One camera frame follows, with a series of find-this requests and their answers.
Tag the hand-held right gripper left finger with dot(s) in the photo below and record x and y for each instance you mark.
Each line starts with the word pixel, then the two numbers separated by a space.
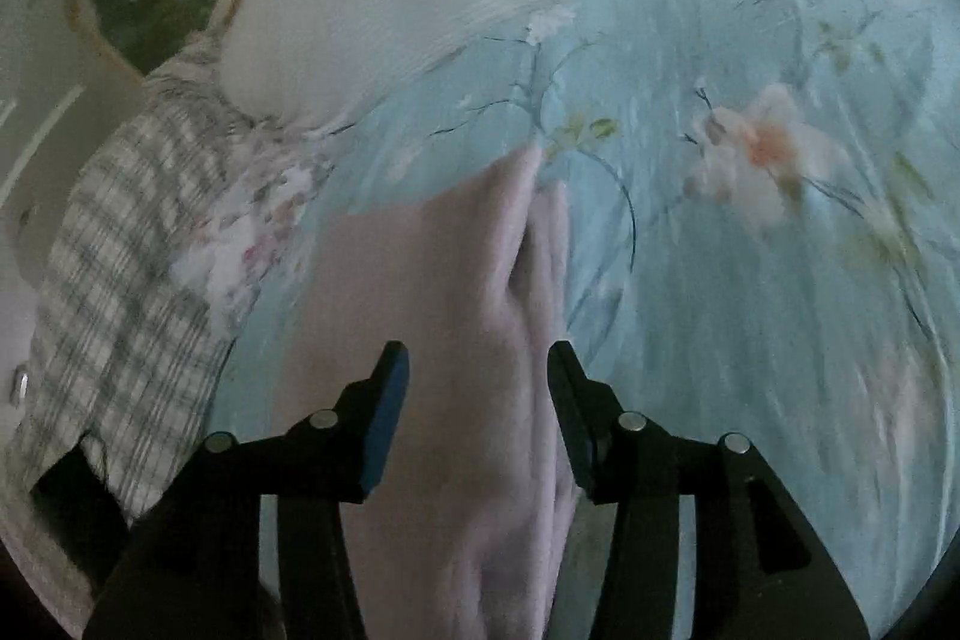
pixel 382 422

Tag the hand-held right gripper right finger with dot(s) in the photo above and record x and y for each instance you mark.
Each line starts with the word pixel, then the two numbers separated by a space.
pixel 574 422

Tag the pink knit sweater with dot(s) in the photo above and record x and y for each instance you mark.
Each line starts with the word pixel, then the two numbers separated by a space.
pixel 450 310

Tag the teal floral quilt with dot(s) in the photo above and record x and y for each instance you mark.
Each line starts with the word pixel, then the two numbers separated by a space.
pixel 712 347

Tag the pink floral sheet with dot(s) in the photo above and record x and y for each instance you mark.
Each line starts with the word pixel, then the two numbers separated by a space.
pixel 240 235

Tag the grey plaid blanket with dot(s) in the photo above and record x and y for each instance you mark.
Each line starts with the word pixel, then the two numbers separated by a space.
pixel 127 280

